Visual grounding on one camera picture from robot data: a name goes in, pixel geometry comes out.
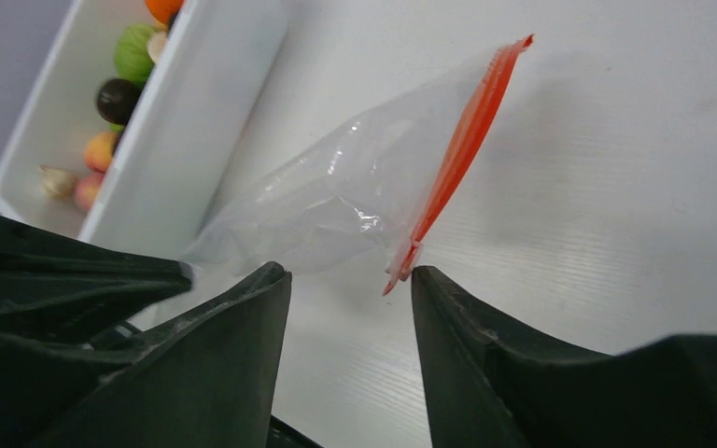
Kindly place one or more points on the peach lower left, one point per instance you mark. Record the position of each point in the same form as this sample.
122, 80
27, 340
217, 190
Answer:
99, 152

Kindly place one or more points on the clear red-zipper bag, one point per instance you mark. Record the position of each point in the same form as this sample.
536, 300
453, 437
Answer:
378, 182

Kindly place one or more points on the orange fruit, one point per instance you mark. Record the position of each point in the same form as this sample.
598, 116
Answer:
163, 10

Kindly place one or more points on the white plastic bin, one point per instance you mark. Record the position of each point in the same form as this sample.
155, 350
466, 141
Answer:
179, 140

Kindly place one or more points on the green cabbage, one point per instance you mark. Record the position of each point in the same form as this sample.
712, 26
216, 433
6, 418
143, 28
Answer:
131, 58

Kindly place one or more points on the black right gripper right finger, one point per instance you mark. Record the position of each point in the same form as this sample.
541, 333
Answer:
490, 380

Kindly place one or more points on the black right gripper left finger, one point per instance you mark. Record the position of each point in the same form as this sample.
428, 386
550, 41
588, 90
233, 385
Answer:
203, 379

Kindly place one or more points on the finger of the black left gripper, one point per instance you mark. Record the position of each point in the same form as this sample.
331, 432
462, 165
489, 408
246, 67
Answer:
58, 289

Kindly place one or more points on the garlic bulb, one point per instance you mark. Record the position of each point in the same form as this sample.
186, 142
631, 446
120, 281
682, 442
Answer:
57, 183

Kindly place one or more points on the dark plum left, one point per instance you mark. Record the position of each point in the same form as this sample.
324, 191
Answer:
116, 100

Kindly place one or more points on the sliced mushroom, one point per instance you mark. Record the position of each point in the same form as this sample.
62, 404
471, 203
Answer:
155, 46

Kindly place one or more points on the pink peach bottom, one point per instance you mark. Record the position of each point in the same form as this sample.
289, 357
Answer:
87, 190

